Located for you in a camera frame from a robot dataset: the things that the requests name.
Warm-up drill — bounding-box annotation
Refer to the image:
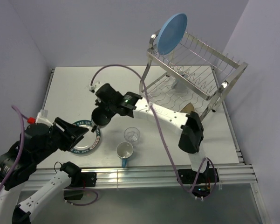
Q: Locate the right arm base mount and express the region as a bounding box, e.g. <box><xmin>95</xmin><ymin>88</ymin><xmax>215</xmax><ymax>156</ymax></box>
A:
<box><xmin>178</xmin><ymin>168</ymin><xmax>219</xmax><ymax>201</ymax></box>

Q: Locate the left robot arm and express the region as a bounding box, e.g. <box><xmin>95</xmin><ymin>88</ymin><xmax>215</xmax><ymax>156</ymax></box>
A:
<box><xmin>0</xmin><ymin>118</ymin><xmax>89</xmax><ymax>224</ymax></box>

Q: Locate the blue plastic plate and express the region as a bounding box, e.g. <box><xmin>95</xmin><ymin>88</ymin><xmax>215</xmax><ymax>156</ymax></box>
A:
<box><xmin>157</xmin><ymin>13</ymin><xmax>188</xmax><ymax>55</ymax></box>

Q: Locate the black mug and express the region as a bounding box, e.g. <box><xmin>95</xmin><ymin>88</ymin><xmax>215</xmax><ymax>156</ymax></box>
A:
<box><xmin>91</xmin><ymin>107</ymin><xmax>112</xmax><ymax>133</ymax></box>

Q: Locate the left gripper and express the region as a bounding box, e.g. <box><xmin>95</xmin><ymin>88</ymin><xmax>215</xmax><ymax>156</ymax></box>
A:
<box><xmin>34</xmin><ymin>116</ymin><xmax>89</xmax><ymax>163</ymax></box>

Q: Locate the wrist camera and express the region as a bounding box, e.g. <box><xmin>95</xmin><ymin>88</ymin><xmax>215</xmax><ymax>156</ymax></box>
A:
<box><xmin>27</xmin><ymin>109</ymin><xmax>53</xmax><ymax>126</ymax></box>
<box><xmin>88</xmin><ymin>81</ymin><xmax>106</xmax><ymax>93</ymax></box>

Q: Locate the grey blue plastic cup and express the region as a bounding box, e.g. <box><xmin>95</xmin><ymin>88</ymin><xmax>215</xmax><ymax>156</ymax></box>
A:
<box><xmin>171</xmin><ymin>71</ymin><xmax>188</xmax><ymax>92</ymax></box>

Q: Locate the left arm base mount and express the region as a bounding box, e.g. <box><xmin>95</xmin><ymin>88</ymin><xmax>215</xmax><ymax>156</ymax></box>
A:
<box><xmin>63</xmin><ymin>172</ymin><xmax>97</xmax><ymax>201</ymax></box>

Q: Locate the black bowl tan outside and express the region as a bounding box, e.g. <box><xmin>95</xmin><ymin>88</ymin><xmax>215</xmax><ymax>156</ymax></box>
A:
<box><xmin>180</xmin><ymin>103</ymin><xmax>195</xmax><ymax>114</ymax></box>

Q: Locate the stainless steel dish rack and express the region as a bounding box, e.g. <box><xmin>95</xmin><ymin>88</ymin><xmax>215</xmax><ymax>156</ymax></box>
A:
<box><xmin>139</xmin><ymin>31</ymin><xmax>248</xmax><ymax>119</ymax></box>

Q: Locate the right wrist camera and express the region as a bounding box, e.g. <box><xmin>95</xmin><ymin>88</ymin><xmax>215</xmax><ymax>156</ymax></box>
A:
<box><xmin>88</xmin><ymin>81</ymin><xmax>106</xmax><ymax>93</ymax></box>

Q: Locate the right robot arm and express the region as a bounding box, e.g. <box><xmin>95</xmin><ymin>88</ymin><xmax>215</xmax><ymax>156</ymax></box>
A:
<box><xmin>89</xmin><ymin>82</ymin><xmax>209</xmax><ymax>182</ymax></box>

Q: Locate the aluminium mounting rail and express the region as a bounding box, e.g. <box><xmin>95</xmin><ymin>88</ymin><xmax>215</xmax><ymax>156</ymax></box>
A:
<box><xmin>22</xmin><ymin>164</ymin><xmax>258</xmax><ymax>191</ymax></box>

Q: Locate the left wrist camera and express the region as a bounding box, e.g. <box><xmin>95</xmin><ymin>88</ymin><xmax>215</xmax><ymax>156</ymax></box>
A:
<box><xmin>27</xmin><ymin>109</ymin><xmax>53</xmax><ymax>126</ymax></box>

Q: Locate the clear plastic glass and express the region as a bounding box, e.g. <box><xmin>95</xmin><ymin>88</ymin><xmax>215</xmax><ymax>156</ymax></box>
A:
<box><xmin>123</xmin><ymin>127</ymin><xmax>141</xmax><ymax>145</ymax></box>

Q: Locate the teal mug white inside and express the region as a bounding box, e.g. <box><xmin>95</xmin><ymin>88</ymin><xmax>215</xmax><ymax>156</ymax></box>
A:
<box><xmin>116</xmin><ymin>142</ymin><xmax>134</xmax><ymax>168</ymax></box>

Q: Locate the white plate green rim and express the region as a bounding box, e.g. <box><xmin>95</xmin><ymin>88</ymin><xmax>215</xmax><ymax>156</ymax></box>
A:
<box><xmin>70</xmin><ymin>120</ymin><xmax>101</xmax><ymax>156</ymax></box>

